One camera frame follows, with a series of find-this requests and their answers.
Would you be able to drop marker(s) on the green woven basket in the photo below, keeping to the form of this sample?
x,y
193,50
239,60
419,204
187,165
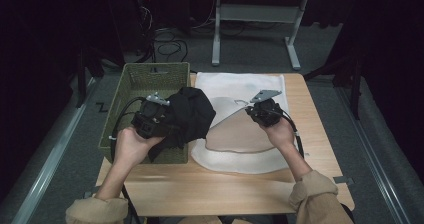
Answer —
x,y
146,80

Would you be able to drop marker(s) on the white-framed desk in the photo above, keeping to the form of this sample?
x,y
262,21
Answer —
x,y
256,13

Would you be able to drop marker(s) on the white mesh laundry bag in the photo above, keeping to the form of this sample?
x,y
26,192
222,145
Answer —
x,y
230,84

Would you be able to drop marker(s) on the metal floor rail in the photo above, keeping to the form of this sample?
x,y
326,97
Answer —
x,y
50,164
373,150

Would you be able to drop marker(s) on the person's right hand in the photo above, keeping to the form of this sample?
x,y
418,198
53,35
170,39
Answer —
x,y
281,134

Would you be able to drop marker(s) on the person's lap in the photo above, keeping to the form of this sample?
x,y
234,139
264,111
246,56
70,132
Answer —
x,y
200,221

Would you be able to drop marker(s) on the black metal stand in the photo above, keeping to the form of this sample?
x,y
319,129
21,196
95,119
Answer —
x,y
81,77
356,90

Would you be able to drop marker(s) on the black garment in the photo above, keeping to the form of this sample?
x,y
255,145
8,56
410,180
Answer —
x,y
191,114

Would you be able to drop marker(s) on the person's left hand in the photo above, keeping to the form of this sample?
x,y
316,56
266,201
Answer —
x,y
130,147

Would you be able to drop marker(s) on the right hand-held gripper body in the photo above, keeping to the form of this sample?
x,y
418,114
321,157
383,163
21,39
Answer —
x,y
266,112

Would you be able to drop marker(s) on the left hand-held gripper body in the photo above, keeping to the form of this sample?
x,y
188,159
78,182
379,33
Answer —
x,y
151,117

